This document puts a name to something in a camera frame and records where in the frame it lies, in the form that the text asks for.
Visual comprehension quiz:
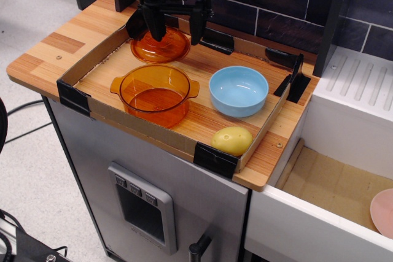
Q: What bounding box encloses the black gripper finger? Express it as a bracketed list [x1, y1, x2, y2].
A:
[189, 6, 211, 45]
[142, 6, 166, 42]

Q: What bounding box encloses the orange transparent pot lid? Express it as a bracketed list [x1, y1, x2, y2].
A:
[130, 27, 190, 64]

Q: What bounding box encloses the orange transparent pot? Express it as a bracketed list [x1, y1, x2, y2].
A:
[110, 64, 200, 128]

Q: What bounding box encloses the light blue bowl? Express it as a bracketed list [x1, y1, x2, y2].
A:
[209, 66, 269, 118]

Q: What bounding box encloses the cardboard fence with black tape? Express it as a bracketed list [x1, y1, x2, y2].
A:
[58, 26, 318, 186]

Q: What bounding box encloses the yellow toy potato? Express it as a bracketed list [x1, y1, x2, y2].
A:
[211, 126, 253, 156]

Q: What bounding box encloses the grey toy oven cabinet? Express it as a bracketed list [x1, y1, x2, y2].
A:
[45, 99, 249, 261]

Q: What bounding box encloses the white toy sink unit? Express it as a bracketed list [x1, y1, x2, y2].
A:
[245, 47, 392, 261]

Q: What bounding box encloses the pink plate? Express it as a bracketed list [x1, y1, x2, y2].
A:
[370, 188, 393, 239]

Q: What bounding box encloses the black vertical post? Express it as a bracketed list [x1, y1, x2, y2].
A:
[313, 0, 345, 77]

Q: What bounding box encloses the black floor cable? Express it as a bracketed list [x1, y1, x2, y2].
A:
[4, 99, 53, 145]

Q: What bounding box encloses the black oven door handle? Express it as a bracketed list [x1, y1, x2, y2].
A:
[189, 234, 212, 262]

